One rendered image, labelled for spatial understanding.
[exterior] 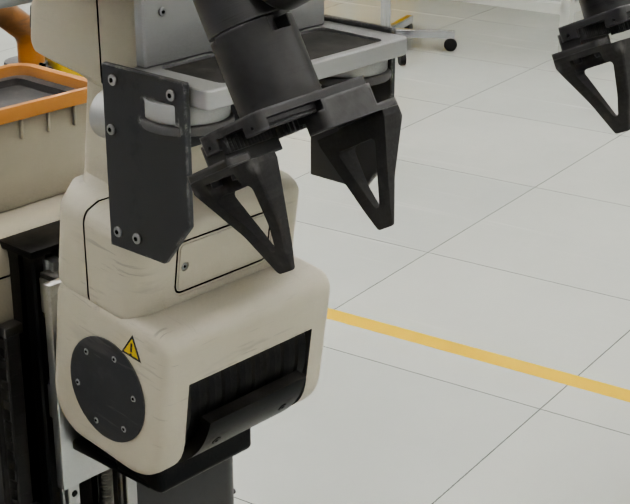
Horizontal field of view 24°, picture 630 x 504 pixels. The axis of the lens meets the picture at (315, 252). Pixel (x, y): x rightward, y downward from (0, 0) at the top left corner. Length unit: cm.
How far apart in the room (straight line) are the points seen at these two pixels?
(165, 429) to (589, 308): 214
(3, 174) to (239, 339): 35
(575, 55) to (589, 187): 294
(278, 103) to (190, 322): 44
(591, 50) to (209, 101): 32
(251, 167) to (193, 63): 35
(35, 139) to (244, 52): 67
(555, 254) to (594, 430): 91
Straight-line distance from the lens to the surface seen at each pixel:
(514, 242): 373
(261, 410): 140
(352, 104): 94
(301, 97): 92
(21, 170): 157
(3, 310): 154
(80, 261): 134
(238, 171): 89
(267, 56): 93
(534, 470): 269
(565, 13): 562
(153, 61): 121
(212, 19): 94
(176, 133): 116
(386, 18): 562
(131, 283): 130
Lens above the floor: 134
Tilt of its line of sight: 22 degrees down
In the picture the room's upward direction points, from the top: straight up
